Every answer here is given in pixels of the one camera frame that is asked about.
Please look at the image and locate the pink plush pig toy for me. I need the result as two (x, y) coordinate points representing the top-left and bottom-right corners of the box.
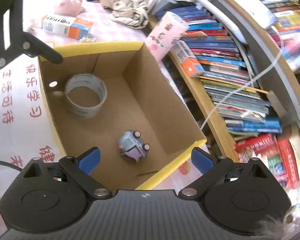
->
(55, 0), (85, 17)

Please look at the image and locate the wooden bookshelf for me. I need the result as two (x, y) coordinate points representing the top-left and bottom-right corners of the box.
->
(147, 0), (300, 163)

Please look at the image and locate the white usmile toothpaste box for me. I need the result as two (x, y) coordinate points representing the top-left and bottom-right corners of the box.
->
(42, 14), (93, 40)

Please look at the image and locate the pink sticker-covered cylinder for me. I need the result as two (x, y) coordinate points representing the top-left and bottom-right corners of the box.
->
(145, 11), (189, 62)

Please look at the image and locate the yellow cardboard box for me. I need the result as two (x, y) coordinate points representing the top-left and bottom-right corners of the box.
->
(40, 42), (206, 191)

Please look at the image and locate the white pearl bracelet bow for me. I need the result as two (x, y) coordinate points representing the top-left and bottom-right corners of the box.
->
(79, 36), (96, 43)

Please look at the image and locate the white charging cable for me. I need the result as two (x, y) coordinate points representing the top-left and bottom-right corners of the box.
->
(200, 17), (286, 131)

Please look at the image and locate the clear packing tape roll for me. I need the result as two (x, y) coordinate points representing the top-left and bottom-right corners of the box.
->
(65, 73), (108, 118)

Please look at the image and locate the orange white box on shelf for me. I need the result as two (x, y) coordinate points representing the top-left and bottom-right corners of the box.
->
(171, 39), (205, 77)

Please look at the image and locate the beige crumpled cloth bag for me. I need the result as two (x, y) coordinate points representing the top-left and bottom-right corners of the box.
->
(98, 0), (149, 29)

